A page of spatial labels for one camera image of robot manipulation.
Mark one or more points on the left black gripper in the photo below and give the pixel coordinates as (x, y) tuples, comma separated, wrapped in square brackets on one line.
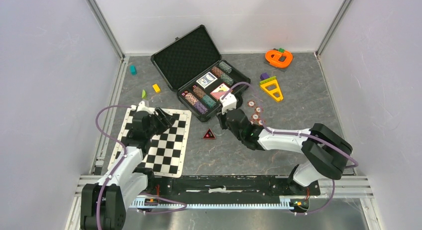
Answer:
[(167, 119)]

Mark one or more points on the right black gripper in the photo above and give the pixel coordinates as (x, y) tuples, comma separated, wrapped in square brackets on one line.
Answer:
[(222, 116)]

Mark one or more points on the pink brown chip roll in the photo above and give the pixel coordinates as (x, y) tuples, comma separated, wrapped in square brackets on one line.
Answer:
[(191, 98)]

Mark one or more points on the purple poker chip roll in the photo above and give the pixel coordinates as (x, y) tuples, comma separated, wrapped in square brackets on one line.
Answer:
[(201, 108)]

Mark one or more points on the brown 100 chip roll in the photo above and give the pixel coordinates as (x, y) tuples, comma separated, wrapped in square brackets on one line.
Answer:
[(199, 92)]

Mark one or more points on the black poker carrying case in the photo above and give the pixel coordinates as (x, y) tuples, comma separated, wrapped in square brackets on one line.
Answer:
[(187, 59)]

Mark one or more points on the green blue chip roll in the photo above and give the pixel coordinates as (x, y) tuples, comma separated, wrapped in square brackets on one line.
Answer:
[(227, 79)]

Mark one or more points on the brown poker chip roll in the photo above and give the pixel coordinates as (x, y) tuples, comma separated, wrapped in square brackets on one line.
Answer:
[(217, 71)]

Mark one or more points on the grey green chip roll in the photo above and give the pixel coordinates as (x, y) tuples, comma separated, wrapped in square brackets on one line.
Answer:
[(225, 67)]

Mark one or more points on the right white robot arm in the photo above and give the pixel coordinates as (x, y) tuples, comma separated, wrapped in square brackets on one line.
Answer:
[(326, 152)]

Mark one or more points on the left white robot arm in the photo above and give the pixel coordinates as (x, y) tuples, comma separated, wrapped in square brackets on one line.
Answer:
[(104, 204)]

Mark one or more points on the teal poker chip roll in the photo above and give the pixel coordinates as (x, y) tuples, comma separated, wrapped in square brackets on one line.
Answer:
[(208, 101)]

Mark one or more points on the green half-round block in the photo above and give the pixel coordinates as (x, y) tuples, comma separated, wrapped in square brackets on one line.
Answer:
[(144, 95)]

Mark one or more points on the black white chessboard mat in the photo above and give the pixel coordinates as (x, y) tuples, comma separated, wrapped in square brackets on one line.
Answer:
[(166, 153)]

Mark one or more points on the yellow toy block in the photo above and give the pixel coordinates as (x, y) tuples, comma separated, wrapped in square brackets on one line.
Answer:
[(156, 88)]

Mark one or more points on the red playing card deck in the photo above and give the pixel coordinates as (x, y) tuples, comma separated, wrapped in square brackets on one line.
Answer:
[(219, 91)]

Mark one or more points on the yellow triangle toy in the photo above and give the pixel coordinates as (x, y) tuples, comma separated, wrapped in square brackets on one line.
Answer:
[(271, 87)]

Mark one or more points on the blue playing card deck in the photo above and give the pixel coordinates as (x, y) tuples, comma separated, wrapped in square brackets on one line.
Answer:
[(206, 80)]

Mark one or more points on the purple toy block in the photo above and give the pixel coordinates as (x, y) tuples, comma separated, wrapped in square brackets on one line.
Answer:
[(264, 76)]

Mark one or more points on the teal toy block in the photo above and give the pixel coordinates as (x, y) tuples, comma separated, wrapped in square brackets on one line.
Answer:
[(133, 70)]

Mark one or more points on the orange toy track piece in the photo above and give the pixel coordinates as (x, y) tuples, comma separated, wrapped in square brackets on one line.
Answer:
[(279, 58)]

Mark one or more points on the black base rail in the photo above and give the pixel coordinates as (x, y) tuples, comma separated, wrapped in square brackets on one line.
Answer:
[(238, 192)]

